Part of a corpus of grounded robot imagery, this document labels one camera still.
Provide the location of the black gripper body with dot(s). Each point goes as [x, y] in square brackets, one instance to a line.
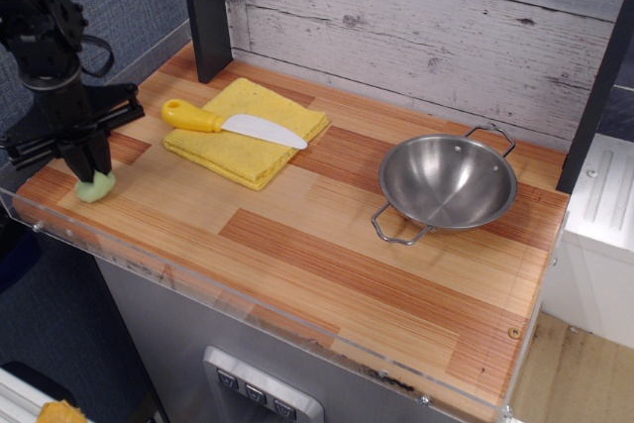
[67, 111]

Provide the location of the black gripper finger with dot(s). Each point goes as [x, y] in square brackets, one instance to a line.
[98, 150]
[77, 157]

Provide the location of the light green toy broccoli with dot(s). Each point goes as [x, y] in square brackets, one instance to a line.
[90, 192]

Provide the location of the stainless steel bowl with handles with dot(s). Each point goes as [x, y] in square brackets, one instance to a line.
[448, 182]

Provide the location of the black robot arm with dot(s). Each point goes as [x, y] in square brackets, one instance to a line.
[45, 37]

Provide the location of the clear acrylic table guard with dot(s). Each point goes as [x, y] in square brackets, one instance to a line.
[458, 307]

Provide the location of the yellow folded cloth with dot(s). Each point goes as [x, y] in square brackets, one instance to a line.
[245, 160]

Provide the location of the silver toy fridge cabinet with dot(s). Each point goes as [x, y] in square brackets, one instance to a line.
[173, 316]

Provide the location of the yellow black object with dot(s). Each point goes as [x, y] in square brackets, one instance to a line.
[60, 412]

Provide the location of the silver dispenser button panel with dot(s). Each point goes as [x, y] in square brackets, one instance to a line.
[261, 388]

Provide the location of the white side cabinet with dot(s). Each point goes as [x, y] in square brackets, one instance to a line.
[590, 283]

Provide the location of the yellow handled white knife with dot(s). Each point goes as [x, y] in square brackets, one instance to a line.
[181, 114]

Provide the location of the dark left post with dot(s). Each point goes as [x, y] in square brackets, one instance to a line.
[211, 37]

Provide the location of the dark post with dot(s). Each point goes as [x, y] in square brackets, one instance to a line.
[211, 37]
[614, 55]

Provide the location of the dark right post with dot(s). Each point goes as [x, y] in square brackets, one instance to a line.
[614, 55]

